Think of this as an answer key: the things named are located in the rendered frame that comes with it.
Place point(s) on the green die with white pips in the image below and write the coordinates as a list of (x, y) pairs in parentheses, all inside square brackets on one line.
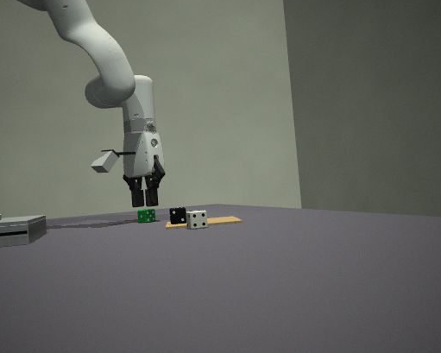
[(146, 216)]

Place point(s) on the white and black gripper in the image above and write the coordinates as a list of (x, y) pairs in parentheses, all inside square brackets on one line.
[(148, 154)]

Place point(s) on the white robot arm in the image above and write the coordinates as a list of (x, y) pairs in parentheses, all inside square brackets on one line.
[(118, 87)]

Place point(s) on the tan flat mat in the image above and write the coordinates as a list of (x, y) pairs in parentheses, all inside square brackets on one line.
[(210, 221)]

